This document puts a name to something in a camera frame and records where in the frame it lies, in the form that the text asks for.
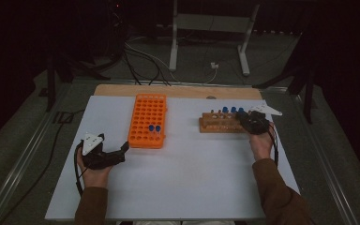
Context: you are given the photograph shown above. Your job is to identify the black floor cables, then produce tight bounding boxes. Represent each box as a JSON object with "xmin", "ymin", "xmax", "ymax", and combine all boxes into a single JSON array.
[{"xmin": 121, "ymin": 46, "xmax": 173, "ymax": 87}]

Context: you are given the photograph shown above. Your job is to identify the white metal stand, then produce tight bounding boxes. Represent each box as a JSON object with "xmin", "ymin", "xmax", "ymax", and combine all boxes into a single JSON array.
[{"xmin": 168, "ymin": 0, "xmax": 261, "ymax": 78}]

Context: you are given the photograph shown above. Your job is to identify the hand-held gripper black cable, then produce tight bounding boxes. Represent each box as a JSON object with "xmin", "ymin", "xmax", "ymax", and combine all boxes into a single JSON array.
[
  {"xmin": 73, "ymin": 141, "xmax": 86, "ymax": 197},
  {"xmin": 265, "ymin": 122, "xmax": 279, "ymax": 167}
]

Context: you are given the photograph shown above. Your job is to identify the right hand-held gripper black cable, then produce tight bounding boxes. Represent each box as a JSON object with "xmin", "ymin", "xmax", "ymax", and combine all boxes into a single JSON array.
[{"xmin": 265, "ymin": 122, "xmax": 279, "ymax": 167}]

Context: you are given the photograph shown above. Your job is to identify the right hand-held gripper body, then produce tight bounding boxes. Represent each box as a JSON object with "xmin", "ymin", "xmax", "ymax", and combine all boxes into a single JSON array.
[{"xmin": 241, "ymin": 102, "xmax": 284, "ymax": 136}]

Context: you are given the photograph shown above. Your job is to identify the left hand-held gripper black cable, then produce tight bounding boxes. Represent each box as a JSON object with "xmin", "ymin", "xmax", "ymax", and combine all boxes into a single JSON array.
[{"xmin": 73, "ymin": 141, "xmax": 86, "ymax": 197}]

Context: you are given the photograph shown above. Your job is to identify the person's left hand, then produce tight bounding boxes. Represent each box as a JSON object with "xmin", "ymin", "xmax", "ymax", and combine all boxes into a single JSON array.
[{"xmin": 76, "ymin": 147, "xmax": 114, "ymax": 189}]

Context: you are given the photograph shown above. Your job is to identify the wooden tube rack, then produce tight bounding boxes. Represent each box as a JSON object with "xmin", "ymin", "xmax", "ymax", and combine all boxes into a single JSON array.
[{"xmin": 198, "ymin": 110, "xmax": 248, "ymax": 134}]

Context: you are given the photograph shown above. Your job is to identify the white floor cable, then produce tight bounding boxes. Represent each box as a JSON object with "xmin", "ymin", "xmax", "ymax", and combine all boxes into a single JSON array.
[{"xmin": 125, "ymin": 41, "xmax": 218, "ymax": 85}]

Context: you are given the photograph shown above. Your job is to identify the long black floor cable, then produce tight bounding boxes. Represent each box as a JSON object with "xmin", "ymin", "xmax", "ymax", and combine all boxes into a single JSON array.
[{"xmin": 0, "ymin": 109, "xmax": 87, "ymax": 225}]

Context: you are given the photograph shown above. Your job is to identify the black tripod stand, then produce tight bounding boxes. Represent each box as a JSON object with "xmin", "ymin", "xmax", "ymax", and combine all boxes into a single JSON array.
[
  {"xmin": 252, "ymin": 31, "xmax": 320, "ymax": 125},
  {"xmin": 44, "ymin": 46, "xmax": 112, "ymax": 113}
]

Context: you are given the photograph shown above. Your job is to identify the orange plastic tube rack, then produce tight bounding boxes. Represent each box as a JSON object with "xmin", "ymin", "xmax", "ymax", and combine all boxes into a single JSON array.
[{"xmin": 127, "ymin": 93, "xmax": 169, "ymax": 150}]

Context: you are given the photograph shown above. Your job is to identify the white table sheet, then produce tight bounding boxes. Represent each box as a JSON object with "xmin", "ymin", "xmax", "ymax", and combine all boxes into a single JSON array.
[{"xmin": 44, "ymin": 95, "xmax": 309, "ymax": 221}]

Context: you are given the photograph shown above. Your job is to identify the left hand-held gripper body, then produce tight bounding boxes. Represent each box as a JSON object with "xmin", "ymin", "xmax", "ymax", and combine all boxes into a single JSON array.
[{"xmin": 81, "ymin": 132, "xmax": 127, "ymax": 171}]

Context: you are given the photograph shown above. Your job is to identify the person's right hand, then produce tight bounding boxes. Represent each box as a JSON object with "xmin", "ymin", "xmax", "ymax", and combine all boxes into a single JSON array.
[{"xmin": 248, "ymin": 122, "xmax": 277, "ymax": 162}]

